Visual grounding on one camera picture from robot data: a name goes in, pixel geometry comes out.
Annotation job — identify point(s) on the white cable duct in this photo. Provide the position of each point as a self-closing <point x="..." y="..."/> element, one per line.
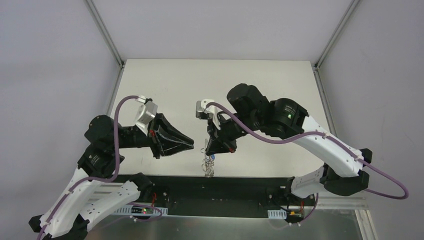
<point x="278" y="214"/>
<point x="140" y="210"/>

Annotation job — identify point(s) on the aluminium frame post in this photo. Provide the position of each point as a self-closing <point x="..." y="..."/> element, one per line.
<point x="351" y="8"/>
<point x="103" y="30"/>

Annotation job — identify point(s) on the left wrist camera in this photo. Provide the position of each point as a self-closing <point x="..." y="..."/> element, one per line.
<point x="145" y="113"/>

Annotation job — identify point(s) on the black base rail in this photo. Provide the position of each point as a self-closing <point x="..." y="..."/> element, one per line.
<point x="228" y="197"/>

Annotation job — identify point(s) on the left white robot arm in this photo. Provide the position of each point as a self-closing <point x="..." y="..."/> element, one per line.
<point x="72" y="216"/>

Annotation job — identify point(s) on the right white cable duct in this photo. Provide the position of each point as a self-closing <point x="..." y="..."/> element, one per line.
<point x="278" y="214"/>

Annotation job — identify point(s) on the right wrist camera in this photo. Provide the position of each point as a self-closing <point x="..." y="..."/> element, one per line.
<point x="206" y="111"/>

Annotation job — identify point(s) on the right aluminium frame post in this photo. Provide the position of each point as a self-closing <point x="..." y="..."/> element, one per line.
<point x="351" y="8"/>

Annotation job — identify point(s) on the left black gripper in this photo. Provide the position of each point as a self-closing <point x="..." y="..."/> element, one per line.
<point x="156" y="136"/>

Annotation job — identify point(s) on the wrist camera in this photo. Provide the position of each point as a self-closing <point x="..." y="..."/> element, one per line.
<point x="206" y="111"/>
<point x="145" y="113"/>

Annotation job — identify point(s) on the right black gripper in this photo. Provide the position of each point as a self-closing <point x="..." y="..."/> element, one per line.
<point x="220" y="136"/>

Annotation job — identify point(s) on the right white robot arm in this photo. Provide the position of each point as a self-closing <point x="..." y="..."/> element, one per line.
<point x="284" y="121"/>

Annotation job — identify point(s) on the left white cable duct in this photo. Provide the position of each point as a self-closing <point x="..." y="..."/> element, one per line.
<point x="140" y="210"/>

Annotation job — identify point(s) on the left aluminium frame post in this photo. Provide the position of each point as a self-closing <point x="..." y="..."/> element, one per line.
<point x="103" y="30"/>

